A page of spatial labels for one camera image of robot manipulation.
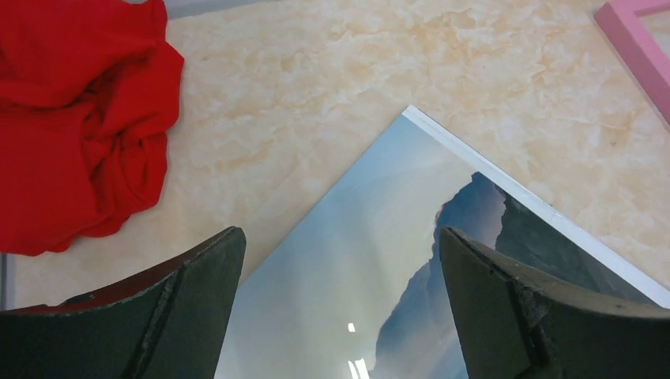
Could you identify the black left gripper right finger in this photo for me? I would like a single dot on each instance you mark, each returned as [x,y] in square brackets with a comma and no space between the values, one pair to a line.
[515,321]

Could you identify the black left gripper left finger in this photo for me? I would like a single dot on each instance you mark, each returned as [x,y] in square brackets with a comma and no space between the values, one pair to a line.
[168,321]

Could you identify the seascape photo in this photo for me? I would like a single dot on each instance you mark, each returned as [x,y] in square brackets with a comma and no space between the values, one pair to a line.
[356,290]

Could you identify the pink wooden picture frame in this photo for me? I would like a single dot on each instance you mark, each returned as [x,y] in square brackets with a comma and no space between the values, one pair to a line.
[621,22]

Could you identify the red crumpled cloth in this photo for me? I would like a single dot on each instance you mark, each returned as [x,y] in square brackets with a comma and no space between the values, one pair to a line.
[89,90]

